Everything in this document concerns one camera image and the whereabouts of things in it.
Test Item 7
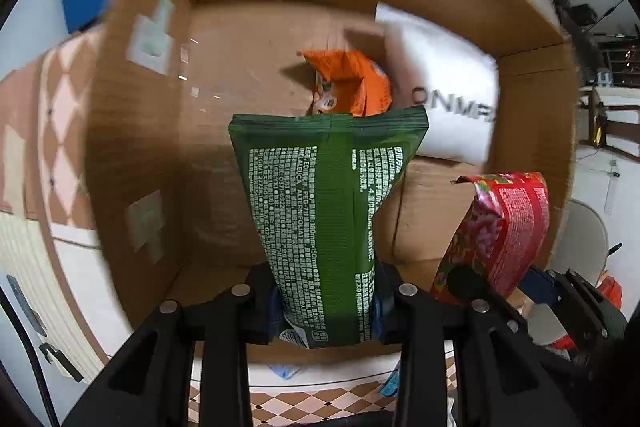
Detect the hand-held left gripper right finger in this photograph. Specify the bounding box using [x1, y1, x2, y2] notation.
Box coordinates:
[375, 264, 584, 427]

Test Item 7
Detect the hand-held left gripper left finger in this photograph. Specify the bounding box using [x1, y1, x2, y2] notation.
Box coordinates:
[65, 264, 284, 427]

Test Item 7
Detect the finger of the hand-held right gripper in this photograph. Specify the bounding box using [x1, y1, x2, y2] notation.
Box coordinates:
[446, 266, 497, 308]
[522, 266, 608, 340]

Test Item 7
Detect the red floral snack packet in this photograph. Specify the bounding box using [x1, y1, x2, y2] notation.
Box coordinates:
[431, 172, 551, 306]

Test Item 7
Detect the green snack packet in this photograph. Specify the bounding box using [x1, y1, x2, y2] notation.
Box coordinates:
[228, 105, 430, 351]

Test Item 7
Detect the cardboard box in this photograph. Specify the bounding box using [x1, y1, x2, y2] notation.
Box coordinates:
[85, 0, 581, 365]

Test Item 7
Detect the orange-red packet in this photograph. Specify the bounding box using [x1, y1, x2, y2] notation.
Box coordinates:
[597, 274, 624, 312]

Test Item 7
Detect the white folding chair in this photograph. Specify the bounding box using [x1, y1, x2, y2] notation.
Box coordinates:
[550, 199, 612, 290]

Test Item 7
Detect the blue packet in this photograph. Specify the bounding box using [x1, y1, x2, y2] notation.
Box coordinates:
[267, 363, 303, 381]

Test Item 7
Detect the brown checkered mat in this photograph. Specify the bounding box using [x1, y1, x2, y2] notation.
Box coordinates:
[247, 377, 461, 427]

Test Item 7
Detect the black clip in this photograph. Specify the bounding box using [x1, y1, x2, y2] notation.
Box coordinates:
[39, 342, 84, 383]

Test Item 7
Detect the white packet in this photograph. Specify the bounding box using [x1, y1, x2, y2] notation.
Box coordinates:
[375, 3, 501, 166]

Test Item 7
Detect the orange snack packet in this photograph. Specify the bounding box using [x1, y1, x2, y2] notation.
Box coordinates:
[300, 49, 393, 118]

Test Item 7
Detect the dark grey flat device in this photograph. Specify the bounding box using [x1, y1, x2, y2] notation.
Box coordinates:
[6, 274, 49, 338]

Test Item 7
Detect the pink diamond-patterned cloth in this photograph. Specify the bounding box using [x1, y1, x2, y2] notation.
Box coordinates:
[0, 27, 107, 230]

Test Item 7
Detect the black cable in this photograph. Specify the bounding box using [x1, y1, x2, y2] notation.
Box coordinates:
[0, 289, 62, 427]

